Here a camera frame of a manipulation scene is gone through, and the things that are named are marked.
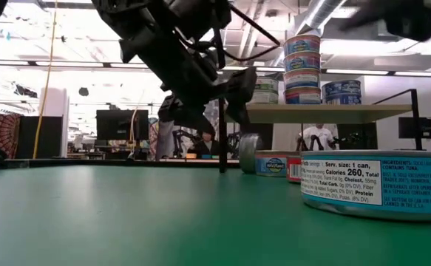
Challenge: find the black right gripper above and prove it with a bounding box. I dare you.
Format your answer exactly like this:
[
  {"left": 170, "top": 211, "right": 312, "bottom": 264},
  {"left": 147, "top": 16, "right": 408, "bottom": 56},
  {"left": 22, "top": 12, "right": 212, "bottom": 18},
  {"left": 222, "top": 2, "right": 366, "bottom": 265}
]
[{"left": 339, "top": 1, "right": 431, "bottom": 41}]

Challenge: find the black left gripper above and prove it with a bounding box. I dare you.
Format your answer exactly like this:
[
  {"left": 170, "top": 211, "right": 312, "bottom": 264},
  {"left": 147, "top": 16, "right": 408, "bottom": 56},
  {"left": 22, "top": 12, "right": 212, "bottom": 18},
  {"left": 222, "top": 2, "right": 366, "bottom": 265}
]
[{"left": 121, "top": 22, "right": 258, "bottom": 131}]

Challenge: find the green Bumble Bee tuna can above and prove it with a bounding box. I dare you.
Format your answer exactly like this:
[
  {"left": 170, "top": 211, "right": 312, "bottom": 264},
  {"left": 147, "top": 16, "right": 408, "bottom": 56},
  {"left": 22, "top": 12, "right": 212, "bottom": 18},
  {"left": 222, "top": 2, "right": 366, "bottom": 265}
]
[
  {"left": 251, "top": 92, "right": 280, "bottom": 105},
  {"left": 254, "top": 76, "right": 280, "bottom": 94}
]

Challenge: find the olive green albacore tuna can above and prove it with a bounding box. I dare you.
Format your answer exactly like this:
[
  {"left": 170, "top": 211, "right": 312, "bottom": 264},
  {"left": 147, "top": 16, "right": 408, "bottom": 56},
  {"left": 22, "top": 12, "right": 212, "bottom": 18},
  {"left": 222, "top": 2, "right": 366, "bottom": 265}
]
[{"left": 238, "top": 132, "right": 265, "bottom": 175}]

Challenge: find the dark blue tuna can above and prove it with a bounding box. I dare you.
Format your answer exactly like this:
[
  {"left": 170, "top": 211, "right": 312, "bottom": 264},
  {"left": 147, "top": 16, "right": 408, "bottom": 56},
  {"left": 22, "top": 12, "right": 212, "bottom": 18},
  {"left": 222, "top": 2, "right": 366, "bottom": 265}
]
[
  {"left": 324, "top": 94, "right": 363, "bottom": 106},
  {"left": 321, "top": 79, "right": 363, "bottom": 97}
]

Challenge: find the red labelled fish can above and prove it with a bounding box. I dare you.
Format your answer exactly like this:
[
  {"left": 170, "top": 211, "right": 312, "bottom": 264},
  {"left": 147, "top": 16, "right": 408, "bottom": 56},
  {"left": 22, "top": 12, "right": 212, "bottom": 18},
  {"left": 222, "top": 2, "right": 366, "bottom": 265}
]
[{"left": 285, "top": 154, "right": 304, "bottom": 185}]

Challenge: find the wooden shelf on black stand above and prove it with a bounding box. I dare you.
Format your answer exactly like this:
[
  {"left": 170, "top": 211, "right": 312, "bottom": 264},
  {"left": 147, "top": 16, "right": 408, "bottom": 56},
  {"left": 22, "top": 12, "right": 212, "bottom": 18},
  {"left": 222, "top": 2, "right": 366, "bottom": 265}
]
[{"left": 217, "top": 87, "right": 424, "bottom": 174}]

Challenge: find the wooden shelf board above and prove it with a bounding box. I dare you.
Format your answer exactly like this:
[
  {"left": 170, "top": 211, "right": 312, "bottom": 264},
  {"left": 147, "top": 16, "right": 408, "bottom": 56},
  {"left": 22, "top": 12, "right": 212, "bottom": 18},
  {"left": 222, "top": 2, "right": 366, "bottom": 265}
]
[{"left": 245, "top": 103, "right": 414, "bottom": 125}]

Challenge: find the person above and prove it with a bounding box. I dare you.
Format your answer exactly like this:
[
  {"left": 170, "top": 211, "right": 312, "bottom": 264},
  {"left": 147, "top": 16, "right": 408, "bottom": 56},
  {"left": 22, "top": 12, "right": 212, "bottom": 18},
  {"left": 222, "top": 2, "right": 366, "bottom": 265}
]
[
  {"left": 186, "top": 124, "right": 220, "bottom": 157},
  {"left": 296, "top": 123, "right": 341, "bottom": 151}
]

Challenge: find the black background monitor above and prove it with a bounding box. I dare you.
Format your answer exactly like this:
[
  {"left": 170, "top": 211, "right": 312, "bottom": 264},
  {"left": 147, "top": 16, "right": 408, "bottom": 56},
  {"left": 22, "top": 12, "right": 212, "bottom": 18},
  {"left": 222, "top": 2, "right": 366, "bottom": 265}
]
[{"left": 95, "top": 109, "right": 150, "bottom": 141}]

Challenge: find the small black monitor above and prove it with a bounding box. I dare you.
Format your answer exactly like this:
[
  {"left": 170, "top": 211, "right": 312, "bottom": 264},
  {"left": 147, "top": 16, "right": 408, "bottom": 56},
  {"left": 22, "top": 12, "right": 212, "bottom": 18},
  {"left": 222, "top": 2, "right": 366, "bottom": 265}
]
[{"left": 397, "top": 116, "right": 431, "bottom": 140}]

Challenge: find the overhead LED light bar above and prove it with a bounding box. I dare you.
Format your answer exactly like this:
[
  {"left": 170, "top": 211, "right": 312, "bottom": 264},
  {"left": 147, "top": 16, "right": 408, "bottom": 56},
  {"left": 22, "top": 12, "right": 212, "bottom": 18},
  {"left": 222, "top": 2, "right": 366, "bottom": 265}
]
[{"left": 0, "top": 58, "right": 431, "bottom": 78}]

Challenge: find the white column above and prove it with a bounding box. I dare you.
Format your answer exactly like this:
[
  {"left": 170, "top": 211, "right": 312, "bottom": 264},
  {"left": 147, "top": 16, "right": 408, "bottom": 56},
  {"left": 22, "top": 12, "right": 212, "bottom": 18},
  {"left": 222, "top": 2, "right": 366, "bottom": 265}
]
[{"left": 38, "top": 83, "right": 71, "bottom": 151}]

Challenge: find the teal Trader Joe's tuna can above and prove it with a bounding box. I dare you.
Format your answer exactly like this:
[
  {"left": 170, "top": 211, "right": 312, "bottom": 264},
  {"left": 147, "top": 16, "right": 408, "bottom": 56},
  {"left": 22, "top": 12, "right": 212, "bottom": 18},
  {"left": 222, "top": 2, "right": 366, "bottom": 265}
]
[{"left": 299, "top": 149, "right": 431, "bottom": 223}]

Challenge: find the green table mat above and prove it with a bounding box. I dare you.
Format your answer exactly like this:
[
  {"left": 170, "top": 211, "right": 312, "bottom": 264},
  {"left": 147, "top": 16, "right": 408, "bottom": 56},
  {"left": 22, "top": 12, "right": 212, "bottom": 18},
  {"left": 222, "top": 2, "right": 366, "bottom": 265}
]
[{"left": 0, "top": 164, "right": 431, "bottom": 266}]

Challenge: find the black partition panel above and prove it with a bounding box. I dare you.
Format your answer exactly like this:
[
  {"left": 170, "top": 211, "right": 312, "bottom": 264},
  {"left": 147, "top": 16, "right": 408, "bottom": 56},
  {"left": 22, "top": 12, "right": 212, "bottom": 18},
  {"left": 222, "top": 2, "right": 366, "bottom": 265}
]
[{"left": 18, "top": 115, "right": 64, "bottom": 160}]

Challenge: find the red patterned cloth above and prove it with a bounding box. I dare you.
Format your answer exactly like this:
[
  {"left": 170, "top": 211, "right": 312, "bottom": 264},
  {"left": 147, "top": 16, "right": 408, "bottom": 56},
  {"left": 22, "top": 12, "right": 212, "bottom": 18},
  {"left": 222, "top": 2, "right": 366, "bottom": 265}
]
[{"left": 0, "top": 112, "right": 21, "bottom": 160}]

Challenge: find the spiral silver ventilation duct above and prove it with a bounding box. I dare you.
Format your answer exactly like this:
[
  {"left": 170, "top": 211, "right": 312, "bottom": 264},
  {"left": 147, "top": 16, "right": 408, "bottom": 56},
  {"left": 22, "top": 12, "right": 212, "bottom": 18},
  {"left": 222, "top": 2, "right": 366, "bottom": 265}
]
[{"left": 292, "top": 0, "right": 349, "bottom": 38}]

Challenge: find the pale hanging cable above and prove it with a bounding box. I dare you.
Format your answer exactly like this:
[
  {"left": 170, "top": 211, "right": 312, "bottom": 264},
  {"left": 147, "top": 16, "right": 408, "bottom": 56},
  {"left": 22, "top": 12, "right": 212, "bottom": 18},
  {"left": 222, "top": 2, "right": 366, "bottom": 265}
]
[{"left": 127, "top": 88, "right": 146, "bottom": 160}]

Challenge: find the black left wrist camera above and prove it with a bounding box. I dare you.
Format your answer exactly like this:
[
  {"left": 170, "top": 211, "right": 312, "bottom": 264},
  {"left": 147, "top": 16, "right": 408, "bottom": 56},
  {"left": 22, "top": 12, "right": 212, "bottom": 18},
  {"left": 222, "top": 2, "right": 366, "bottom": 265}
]
[{"left": 165, "top": 0, "right": 234, "bottom": 38}]

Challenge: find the yellow extension cable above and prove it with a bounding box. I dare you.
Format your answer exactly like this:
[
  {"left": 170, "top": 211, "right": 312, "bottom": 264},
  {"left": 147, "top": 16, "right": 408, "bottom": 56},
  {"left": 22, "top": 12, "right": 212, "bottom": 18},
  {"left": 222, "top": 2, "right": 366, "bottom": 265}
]
[{"left": 32, "top": 0, "right": 59, "bottom": 160}]

